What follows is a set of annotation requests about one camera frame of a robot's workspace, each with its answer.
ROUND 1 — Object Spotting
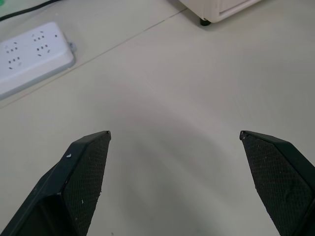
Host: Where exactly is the white power strip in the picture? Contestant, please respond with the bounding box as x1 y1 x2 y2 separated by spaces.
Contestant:
0 21 78 101

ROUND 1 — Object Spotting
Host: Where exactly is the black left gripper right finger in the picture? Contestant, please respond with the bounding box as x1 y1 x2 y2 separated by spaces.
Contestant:
239 130 315 236

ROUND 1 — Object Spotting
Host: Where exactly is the white appliance with black foot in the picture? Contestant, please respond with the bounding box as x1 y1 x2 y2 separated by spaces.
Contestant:
177 0 261 27

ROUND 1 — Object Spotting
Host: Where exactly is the black power cable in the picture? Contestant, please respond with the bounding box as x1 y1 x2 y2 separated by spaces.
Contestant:
0 0 65 21

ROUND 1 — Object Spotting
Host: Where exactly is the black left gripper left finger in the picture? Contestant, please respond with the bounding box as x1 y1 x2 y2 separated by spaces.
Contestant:
0 130 112 236

